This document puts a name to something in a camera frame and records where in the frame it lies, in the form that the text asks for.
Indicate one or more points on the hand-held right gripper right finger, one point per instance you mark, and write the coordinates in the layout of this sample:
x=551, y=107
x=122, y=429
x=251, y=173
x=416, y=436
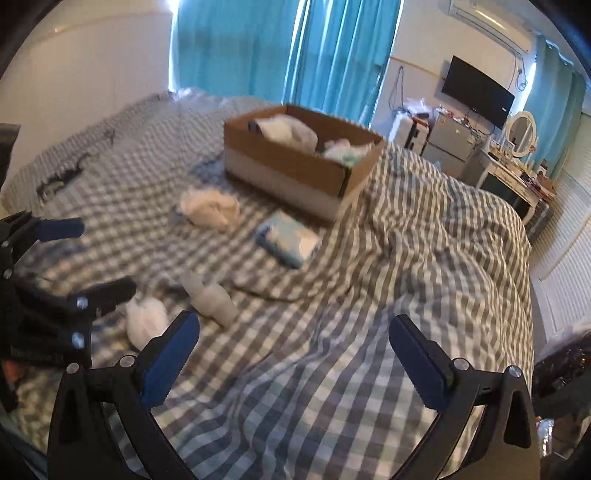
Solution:
x=418, y=360

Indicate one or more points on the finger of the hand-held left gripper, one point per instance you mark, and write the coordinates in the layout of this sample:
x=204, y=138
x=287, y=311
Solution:
x=62, y=228
x=108, y=293

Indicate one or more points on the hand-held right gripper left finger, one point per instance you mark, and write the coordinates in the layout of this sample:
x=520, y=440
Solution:
x=170, y=355

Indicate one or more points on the small white wad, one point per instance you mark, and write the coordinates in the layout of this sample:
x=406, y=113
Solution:
x=145, y=321

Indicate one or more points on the white socks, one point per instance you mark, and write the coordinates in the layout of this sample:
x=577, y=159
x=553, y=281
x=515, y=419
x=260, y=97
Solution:
x=212, y=297

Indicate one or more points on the blue tissue pack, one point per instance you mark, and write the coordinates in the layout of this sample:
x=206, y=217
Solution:
x=288, y=237

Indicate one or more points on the brown cardboard box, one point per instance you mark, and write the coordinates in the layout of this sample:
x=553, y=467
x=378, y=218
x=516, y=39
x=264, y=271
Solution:
x=286, y=175

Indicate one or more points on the grey checked blanket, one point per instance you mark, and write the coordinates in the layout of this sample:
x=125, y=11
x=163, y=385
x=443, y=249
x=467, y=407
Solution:
x=351, y=295

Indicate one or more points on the dark bag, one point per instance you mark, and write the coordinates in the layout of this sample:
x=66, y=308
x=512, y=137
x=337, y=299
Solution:
x=563, y=369

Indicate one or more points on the white slatted cabinet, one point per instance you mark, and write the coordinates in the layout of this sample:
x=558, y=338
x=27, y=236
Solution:
x=565, y=258

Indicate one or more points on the white vanity desk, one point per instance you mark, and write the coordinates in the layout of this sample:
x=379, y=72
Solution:
x=510, y=182

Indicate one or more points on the pale green cloth in box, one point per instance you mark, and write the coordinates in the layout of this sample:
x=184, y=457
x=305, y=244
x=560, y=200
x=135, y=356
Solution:
x=346, y=151

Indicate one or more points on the white mini fridge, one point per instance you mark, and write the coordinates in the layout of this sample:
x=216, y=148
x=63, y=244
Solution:
x=450, y=141

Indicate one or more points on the white suitcase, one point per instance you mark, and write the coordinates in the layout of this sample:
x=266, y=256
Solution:
x=406, y=129

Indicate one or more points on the white cloth bundle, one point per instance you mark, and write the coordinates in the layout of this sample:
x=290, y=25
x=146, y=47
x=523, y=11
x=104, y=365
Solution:
x=288, y=129

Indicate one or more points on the oval white vanity mirror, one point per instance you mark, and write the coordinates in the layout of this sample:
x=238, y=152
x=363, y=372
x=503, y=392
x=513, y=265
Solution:
x=521, y=131

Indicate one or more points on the teal window curtain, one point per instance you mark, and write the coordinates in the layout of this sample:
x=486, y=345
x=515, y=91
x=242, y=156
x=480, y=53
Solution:
x=551, y=110
x=277, y=50

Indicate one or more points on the white air conditioner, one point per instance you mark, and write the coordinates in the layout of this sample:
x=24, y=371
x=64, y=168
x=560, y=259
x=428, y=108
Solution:
x=496, y=23

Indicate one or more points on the black wall television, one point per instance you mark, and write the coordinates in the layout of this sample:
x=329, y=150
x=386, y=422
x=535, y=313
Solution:
x=478, y=94

